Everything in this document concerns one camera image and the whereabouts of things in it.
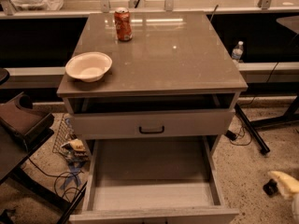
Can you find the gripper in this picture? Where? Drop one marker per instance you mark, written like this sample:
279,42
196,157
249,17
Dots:
286,183

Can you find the black table leg base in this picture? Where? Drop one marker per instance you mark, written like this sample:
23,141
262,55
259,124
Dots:
290,116

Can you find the upper grey drawer black handle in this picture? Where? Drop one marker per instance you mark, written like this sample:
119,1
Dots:
152,124

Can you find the blue ribbon on floor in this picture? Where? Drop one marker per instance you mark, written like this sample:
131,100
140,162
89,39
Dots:
73,176

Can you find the wire basket with clutter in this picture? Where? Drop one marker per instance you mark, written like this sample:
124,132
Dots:
66,143

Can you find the grey drawer cabinet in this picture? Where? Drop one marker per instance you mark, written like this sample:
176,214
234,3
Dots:
174,62

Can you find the orange soda can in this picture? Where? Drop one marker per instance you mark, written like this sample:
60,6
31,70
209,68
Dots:
122,24

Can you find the white paper bowl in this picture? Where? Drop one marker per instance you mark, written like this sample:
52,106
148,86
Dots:
89,66

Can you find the clear plastic water bottle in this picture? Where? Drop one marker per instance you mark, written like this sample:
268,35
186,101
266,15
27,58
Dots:
238,51

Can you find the dark brown chair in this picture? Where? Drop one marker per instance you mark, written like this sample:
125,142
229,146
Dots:
23,130

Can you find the black caster wheel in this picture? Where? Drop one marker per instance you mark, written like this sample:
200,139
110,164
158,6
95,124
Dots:
271,187

